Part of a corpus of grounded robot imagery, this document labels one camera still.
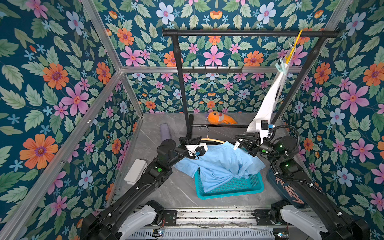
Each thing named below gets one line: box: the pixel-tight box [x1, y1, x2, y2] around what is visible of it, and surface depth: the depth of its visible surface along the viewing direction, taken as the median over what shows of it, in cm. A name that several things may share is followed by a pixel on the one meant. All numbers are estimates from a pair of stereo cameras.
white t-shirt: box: [247, 63, 288, 132], surface depth 60 cm
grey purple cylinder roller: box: [160, 123, 172, 142], surface depth 108 cm
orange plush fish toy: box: [205, 111, 238, 125], surface depth 110 cm
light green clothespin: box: [275, 58, 286, 76], surface depth 56 cm
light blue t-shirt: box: [173, 141, 266, 193], surface depth 78 cm
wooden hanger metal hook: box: [199, 124, 225, 144], surface depth 69 cm
